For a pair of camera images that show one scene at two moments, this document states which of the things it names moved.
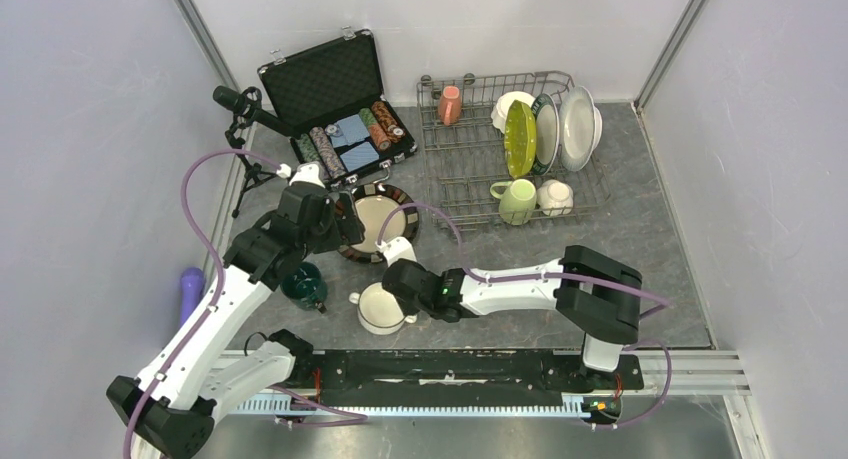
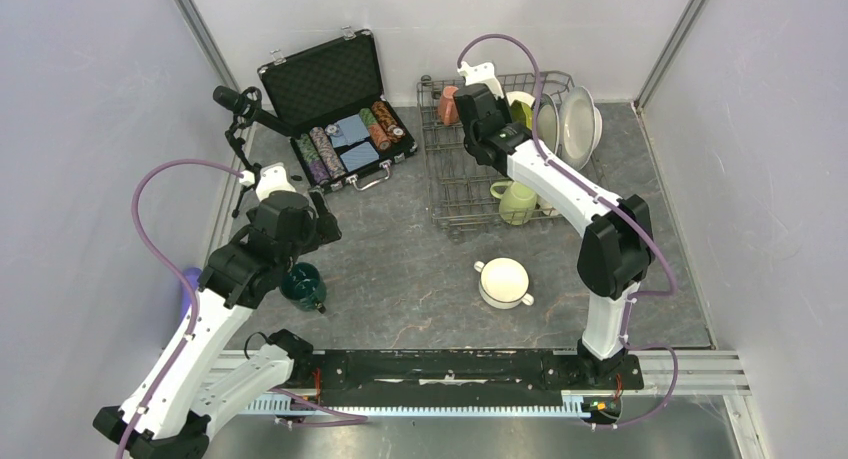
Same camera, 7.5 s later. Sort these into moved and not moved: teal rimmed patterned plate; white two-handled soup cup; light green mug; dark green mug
Moved: white two-handled soup cup
Not moved: teal rimmed patterned plate; light green mug; dark green mug
